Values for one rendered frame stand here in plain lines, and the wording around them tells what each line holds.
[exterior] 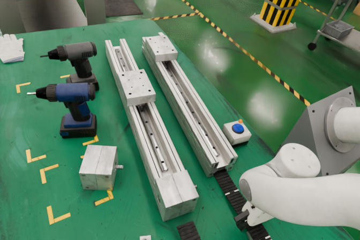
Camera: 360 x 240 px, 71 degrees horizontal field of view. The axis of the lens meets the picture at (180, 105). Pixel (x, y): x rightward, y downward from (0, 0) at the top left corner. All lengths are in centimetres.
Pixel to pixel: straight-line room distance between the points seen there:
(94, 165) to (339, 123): 78
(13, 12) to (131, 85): 152
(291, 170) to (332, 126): 44
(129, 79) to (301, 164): 69
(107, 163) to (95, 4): 178
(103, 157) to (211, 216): 37
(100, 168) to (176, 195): 23
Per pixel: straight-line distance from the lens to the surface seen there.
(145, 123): 94
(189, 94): 106
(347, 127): 96
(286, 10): 398
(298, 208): 51
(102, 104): 110
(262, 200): 54
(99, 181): 82
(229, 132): 97
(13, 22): 239
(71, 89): 85
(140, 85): 99
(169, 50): 121
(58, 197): 88
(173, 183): 76
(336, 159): 102
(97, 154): 82
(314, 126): 92
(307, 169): 58
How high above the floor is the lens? 154
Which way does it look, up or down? 43 degrees down
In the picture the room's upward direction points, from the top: 10 degrees clockwise
